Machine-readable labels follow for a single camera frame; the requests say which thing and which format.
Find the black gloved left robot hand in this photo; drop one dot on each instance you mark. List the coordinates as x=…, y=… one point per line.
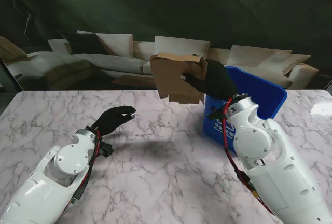
x=111, y=120

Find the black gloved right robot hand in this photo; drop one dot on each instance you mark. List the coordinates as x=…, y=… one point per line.
x=216, y=81

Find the brown cardboard box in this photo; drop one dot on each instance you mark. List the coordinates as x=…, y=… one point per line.
x=168, y=78

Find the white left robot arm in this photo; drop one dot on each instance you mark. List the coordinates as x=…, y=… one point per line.
x=46, y=182

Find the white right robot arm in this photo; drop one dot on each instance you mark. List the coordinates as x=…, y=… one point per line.
x=272, y=161

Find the blue plastic recycling bin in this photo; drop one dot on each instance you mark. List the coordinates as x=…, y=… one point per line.
x=264, y=97

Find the wooden coffee table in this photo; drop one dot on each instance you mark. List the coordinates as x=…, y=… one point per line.
x=135, y=81

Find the beige sofa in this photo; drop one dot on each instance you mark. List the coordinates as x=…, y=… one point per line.
x=116, y=63

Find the dark sofa cushion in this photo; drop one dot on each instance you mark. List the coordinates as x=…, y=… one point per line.
x=85, y=43

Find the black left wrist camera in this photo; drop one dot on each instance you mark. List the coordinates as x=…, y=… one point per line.
x=105, y=149

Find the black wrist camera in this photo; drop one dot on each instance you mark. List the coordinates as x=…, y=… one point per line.
x=105, y=149
x=216, y=113

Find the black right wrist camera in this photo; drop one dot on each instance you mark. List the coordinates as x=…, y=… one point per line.
x=216, y=113

